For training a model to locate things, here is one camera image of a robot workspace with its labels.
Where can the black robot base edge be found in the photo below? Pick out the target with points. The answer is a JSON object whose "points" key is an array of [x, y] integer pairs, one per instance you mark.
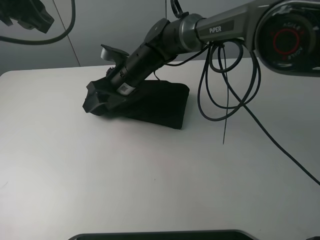
{"points": [[230, 234]]}

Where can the black printed t-shirt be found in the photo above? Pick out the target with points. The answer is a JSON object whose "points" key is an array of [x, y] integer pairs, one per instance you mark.
{"points": [[158, 102]]}

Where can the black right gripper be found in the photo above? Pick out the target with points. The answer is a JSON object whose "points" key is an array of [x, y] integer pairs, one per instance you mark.
{"points": [[105, 98]]}

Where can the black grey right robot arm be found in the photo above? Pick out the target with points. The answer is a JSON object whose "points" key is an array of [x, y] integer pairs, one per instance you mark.
{"points": [[285, 34]]}

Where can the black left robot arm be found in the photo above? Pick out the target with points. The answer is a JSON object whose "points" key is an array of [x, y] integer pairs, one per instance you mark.
{"points": [[29, 14]]}

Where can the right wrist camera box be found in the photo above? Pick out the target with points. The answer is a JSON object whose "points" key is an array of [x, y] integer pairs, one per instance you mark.
{"points": [[114, 55]]}

